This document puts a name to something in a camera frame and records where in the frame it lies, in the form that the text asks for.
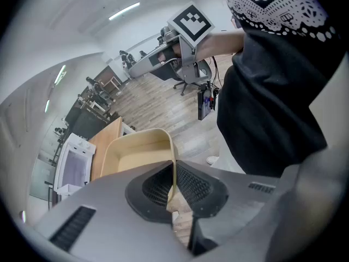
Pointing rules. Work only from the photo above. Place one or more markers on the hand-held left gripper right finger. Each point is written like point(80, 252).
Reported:
point(240, 201)

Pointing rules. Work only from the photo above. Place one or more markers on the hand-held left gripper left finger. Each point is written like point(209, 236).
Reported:
point(109, 201)

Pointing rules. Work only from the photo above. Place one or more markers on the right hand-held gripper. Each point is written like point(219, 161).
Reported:
point(191, 23)

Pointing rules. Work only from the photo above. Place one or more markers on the white microwave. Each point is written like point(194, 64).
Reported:
point(76, 171)

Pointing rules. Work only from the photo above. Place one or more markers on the beige rectangular tray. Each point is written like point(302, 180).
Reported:
point(136, 149)

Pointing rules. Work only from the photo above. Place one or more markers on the person's right forearm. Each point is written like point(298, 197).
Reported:
point(218, 45)

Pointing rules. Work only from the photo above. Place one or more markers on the person's right hand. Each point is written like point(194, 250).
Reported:
point(173, 53)

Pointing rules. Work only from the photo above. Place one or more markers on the black chair grey headrest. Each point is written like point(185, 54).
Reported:
point(166, 74)

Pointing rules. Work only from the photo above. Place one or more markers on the white trousers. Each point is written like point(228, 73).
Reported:
point(226, 162)

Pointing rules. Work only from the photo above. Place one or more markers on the white shoe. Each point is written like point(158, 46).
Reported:
point(212, 160)

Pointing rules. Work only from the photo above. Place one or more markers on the ceiling strip light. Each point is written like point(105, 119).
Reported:
point(60, 74)
point(124, 11)
point(47, 106)

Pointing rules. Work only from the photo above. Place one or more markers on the black mesh office chair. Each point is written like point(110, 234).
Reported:
point(87, 125)

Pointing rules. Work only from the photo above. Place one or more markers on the person in black shirt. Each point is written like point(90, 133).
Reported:
point(272, 91)

